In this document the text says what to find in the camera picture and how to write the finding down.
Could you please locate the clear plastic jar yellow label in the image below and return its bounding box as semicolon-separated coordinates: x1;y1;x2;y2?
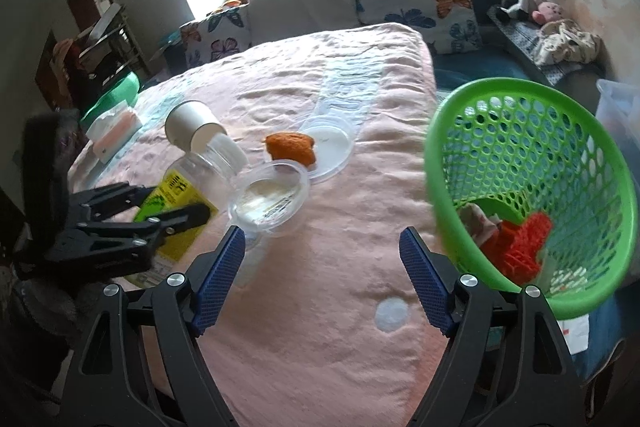
126;133;247;288

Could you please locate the red foam fruit net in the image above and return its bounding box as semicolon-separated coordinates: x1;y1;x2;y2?
480;211;553;286

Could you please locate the clear round plastic container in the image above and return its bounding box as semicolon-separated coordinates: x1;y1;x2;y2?
228;160;310;237

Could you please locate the tissue pack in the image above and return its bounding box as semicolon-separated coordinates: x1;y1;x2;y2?
87;101;142;164

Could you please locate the green round stool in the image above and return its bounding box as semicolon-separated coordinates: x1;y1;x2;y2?
80;72;140;131

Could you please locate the white paper cup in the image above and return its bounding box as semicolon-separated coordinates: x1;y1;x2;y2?
164;100;227;153

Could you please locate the dark wooden shelf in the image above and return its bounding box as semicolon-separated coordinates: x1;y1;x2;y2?
34;0;151;108

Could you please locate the orange peel piece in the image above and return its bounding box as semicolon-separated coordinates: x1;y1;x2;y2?
264;131;316;167

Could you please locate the green plastic mesh basket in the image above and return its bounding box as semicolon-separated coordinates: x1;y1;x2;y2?
424;78;639;320

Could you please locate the pink blanket on table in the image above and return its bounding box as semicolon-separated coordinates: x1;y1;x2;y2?
70;23;445;426

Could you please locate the clear plastic lid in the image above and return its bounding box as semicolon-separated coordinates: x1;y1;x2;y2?
285;115;357;183

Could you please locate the left butterfly pillow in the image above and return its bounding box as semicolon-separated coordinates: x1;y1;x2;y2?
179;4;253;68

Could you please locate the butterfly pillow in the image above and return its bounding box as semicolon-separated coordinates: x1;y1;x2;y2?
356;0;483;55
179;4;253;68

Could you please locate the clear plastic storage bin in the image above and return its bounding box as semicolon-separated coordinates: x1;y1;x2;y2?
596;79;639;179

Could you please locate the white middle cushion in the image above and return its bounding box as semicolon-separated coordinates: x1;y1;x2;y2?
247;0;360;46

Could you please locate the crumpled patterned cloth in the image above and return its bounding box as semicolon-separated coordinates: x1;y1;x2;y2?
533;18;602;67

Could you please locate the pink pig plush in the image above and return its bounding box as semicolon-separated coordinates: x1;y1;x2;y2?
530;0;564;26

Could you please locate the right butterfly pillow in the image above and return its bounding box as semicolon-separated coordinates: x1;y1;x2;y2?
356;0;483;55

